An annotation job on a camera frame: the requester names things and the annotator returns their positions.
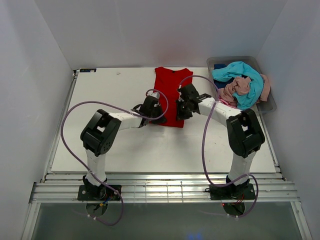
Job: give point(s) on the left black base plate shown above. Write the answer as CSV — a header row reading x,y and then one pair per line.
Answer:
x,y
113,193

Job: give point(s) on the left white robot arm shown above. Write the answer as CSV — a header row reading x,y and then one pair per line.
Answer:
x,y
99,135

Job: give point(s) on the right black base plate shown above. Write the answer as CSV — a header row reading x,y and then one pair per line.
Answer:
x,y
232,192

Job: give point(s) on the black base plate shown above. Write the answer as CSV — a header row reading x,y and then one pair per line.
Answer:
x,y
113,193
232,192

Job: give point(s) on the turquoise t shirt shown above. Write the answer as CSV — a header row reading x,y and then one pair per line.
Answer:
x,y
235,69

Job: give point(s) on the dark blue t shirt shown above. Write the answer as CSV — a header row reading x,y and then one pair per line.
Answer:
x,y
221,84

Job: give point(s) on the pink t shirt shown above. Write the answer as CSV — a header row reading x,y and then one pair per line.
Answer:
x,y
230,104

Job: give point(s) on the blue label sticker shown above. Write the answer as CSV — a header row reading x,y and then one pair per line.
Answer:
x,y
87,70

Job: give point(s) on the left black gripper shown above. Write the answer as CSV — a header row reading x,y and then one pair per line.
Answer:
x,y
161,120

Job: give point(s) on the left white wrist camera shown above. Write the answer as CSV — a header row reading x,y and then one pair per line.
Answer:
x,y
154,94

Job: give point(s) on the beige t shirt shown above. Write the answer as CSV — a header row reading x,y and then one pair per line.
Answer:
x,y
241,86

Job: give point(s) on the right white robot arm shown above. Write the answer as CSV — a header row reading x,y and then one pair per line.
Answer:
x,y
245,138

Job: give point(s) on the red t shirt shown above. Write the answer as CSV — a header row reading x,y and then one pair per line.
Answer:
x,y
168,81

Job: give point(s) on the clear plastic bin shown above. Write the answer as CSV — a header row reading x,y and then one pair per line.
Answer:
x,y
261,108

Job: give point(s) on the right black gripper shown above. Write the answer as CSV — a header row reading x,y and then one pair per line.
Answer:
x,y
180,116

